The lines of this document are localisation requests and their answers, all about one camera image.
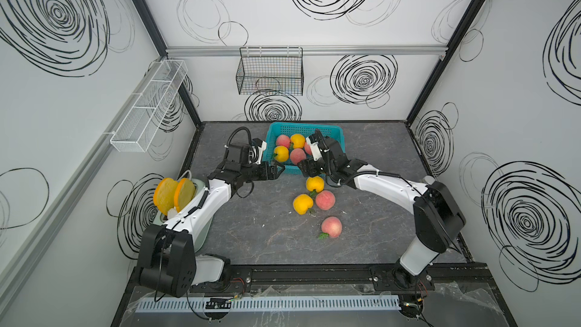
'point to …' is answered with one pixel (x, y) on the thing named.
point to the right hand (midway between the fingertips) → (305, 161)
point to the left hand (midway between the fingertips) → (275, 168)
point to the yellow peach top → (315, 183)
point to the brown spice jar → (428, 179)
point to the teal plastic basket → (333, 132)
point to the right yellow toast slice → (184, 193)
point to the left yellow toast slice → (163, 194)
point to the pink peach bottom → (331, 225)
